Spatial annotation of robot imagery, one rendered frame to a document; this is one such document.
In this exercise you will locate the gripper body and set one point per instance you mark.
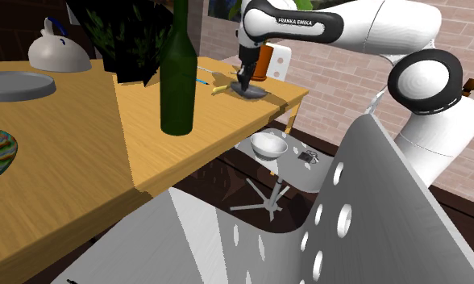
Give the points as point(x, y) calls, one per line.
point(248, 57)

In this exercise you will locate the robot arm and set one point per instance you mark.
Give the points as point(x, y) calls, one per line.
point(417, 80)

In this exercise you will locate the orange cylindrical cup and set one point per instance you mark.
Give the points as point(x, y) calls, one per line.
point(263, 63)

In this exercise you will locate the thin silver utensil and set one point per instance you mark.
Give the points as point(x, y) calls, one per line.
point(213, 70)

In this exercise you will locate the dark grey shallow dish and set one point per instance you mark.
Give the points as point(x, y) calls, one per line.
point(258, 93)

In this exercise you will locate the blue pen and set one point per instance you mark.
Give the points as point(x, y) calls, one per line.
point(202, 81)

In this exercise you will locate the dark green glass bottle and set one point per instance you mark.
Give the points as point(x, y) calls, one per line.
point(177, 78)

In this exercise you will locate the white bowl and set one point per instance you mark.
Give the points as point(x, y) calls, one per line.
point(269, 146)

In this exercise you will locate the small dark keyring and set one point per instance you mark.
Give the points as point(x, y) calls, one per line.
point(308, 156)

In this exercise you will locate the dark leafy plant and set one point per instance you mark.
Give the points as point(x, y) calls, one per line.
point(123, 39)

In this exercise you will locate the white swivel chair with holes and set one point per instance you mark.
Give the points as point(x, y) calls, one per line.
point(319, 173)

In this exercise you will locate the wooden table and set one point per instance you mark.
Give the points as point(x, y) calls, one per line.
point(83, 149)

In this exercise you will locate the large white chair with holes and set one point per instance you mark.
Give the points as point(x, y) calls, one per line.
point(378, 220)

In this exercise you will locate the grey round plate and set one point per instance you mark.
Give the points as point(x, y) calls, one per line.
point(17, 84)

